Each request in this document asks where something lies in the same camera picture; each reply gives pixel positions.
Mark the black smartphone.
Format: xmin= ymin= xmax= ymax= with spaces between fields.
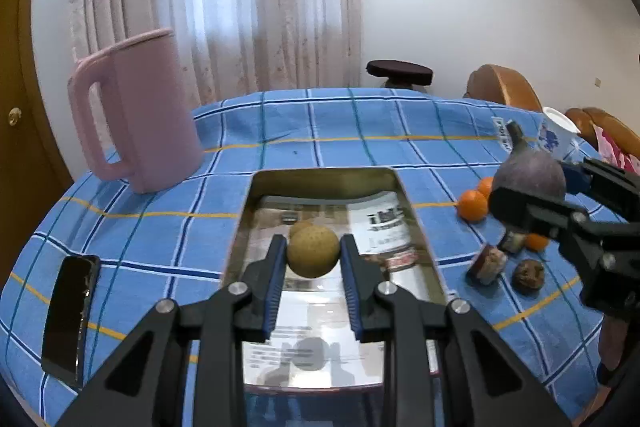
xmin=40 ymin=255 xmax=101 ymax=390

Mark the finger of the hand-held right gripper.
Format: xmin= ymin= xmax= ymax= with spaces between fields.
xmin=489 ymin=187 xmax=593 ymax=253
xmin=560 ymin=157 xmax=640 ymax=214

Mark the large brown longan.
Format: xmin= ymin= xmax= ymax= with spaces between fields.
xmin=286 ymin=225 xmax=341 ymax=279

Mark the purple passion fruit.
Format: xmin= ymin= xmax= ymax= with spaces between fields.
xmin=492 ymin=119 xmax=568 ymax=208

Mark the brown wooden door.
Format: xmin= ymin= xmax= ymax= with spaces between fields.
xmin=0 ymin=0 xmax=76 ymax=228

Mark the brown walnut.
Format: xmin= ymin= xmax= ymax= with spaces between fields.
xmin=512 ymin=258 xmax=547 ymax=294

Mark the printed paper sheet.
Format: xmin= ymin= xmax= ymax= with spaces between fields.
xmin=245 ymin=202 xmax=421 ymax=378

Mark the brown wooden chair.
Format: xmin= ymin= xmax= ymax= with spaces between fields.
xmin=464 ymin=64 xmax=543 ymax=112
xmin=565 ymin=107 xmax=640 ymax=158

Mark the blue plaid tablecloth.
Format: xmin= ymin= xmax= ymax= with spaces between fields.
xmin=0 ymin=88 xmax=621 ymax=427

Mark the pink electric kettle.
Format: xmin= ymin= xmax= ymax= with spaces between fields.
xmin=67 ymin=28 xmax=205 ymax=194

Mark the dark brown round stool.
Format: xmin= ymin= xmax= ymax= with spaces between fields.
xmin=366 ymin=60 xmax=433 ymax=94

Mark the pink cloth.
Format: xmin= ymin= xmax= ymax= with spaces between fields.
xmin=592 ymin=124 xmax=640 ymax=178

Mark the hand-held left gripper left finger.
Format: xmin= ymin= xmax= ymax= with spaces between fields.
xmin=55 ymin=234 xmax=288 ymax=427

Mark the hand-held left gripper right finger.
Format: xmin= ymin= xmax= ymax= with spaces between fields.
xmin=340 ymin=233 xmax=573 ymax=427

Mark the metal tin box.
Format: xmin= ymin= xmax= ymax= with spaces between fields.
xmin=220 ymin=167 xmax=448 ymax=395

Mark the white floral curtain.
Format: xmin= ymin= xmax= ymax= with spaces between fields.
xmin=70 ymin=0 xmax=363 ymax=108

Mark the white cup with blue print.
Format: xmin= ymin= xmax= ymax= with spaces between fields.
xmin=537 ymin=107 xmax=582 ymax=160

